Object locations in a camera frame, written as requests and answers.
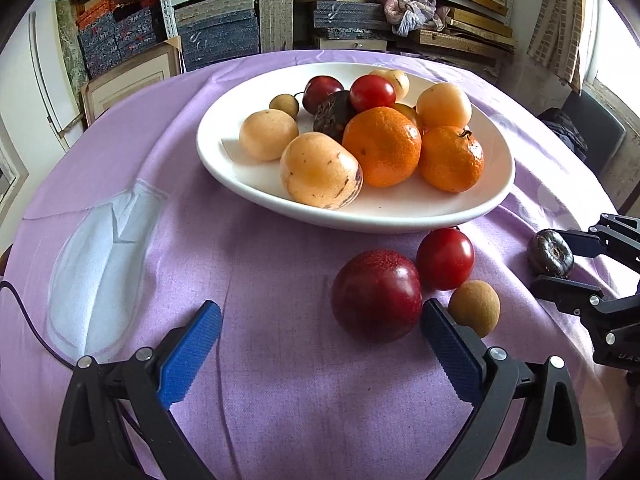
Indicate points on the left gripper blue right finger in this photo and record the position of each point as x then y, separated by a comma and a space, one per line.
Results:
457, 349

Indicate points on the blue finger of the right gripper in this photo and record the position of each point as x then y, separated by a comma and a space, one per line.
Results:
584, 244
569, 296

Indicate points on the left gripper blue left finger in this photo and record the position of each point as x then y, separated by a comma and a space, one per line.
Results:
187, 349

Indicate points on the brown longan fruit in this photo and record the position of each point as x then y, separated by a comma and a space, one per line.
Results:
285, 103
475, 304

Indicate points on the red cherry tomato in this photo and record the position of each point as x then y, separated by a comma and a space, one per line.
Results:
445, 259
370, 91

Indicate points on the dark red plum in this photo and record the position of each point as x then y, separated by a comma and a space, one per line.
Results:
377, 296
317, 90

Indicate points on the orange mandarin with stem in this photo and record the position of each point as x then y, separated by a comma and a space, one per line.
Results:
452, 159

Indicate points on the small orange tomato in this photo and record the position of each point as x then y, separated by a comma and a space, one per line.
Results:
409, 112

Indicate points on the large yellow round fruit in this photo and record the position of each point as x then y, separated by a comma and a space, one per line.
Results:
317, 171

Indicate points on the dark purple passion fruit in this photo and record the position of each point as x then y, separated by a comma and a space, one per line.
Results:
334, 114

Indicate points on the orange spotted small fruit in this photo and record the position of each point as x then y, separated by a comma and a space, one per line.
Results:
397, 78

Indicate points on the dark chair with clothes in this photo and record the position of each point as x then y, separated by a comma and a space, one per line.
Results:
587, 128

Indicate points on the purple printed tablecloth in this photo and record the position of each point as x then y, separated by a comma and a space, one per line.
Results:
129, 234

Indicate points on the white oval plate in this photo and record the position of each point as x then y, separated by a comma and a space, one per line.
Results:
412, 206

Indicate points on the metal shelving unit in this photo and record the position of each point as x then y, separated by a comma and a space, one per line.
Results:
478, 34

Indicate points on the pink cloth bundle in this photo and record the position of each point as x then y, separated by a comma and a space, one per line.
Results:
405, 16

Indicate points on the framed picture leaning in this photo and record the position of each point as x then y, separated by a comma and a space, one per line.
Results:
154, 65

